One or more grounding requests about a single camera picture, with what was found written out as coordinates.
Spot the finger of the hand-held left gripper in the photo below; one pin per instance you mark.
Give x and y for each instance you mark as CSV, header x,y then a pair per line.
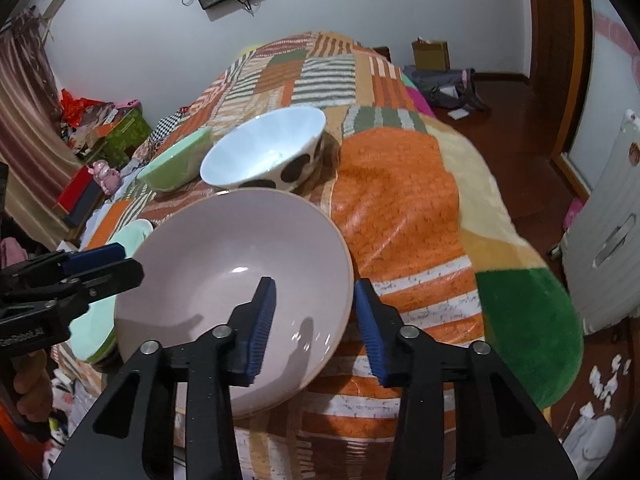
x,y
115,275
97,256

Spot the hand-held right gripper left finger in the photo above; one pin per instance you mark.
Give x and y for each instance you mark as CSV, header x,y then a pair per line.
x,y
260,330

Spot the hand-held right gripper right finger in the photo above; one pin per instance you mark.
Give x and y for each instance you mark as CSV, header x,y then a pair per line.
x,y
372,335

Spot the light green plate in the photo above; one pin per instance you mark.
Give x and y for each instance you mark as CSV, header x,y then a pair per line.
x,y
95,335

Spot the pink bowl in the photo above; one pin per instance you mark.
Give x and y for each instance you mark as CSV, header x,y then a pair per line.
x,y
200,270

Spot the green bowl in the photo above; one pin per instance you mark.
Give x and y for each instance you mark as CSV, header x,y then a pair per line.
x,y
175,165

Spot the white spotted bowl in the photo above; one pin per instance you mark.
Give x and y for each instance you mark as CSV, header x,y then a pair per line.
x,y
260,145

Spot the person's left hand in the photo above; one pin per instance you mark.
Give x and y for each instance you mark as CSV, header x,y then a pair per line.
x,y
32,390

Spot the dark grey box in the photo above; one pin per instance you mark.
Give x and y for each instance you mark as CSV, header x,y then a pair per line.
x,y
85,207

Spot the red box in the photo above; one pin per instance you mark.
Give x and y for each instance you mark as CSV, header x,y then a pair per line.
x,y
75,190

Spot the pink cloth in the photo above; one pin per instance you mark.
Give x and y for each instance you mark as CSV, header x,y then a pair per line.
x,y
10,252

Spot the pink rabbit toy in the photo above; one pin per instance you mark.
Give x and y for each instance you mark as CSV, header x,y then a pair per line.
x,y
105,177

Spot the striped patchwork blanket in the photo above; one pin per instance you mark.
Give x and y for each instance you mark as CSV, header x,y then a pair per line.
x,y
400,210

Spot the striped red beige curtain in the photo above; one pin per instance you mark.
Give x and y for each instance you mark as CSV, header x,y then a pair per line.
x,y
25,135

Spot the black white checkered cloth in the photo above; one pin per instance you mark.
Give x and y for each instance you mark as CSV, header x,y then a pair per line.
x,y
165,129

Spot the red plastic bag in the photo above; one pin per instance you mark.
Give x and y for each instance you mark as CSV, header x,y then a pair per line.
x,y
77,107

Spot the green cream fleece blanket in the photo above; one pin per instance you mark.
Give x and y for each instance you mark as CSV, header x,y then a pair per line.
x,y
525,320

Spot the pink plastic item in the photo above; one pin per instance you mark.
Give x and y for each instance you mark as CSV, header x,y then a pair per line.
x,y
574,215

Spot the white paper sheet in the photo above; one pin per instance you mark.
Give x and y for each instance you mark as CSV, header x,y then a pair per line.
x,y
457,114

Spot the grey bag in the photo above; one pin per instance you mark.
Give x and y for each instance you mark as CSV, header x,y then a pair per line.
x,y
440,87

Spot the brown cardboard box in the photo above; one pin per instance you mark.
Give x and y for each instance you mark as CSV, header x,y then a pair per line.
x,y
430,54

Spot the wooden door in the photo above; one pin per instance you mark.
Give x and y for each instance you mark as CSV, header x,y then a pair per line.
x,y
555,60

